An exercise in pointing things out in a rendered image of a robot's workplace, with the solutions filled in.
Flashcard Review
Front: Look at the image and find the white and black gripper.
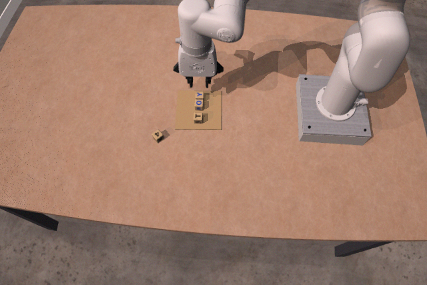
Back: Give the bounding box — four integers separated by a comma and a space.
173, 41, 224, 88

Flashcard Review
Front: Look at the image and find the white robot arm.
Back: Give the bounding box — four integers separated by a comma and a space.
175, 0, 410, 121

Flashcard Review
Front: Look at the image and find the tan flat square mat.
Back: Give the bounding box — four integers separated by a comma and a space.
175, 91, 222, 130

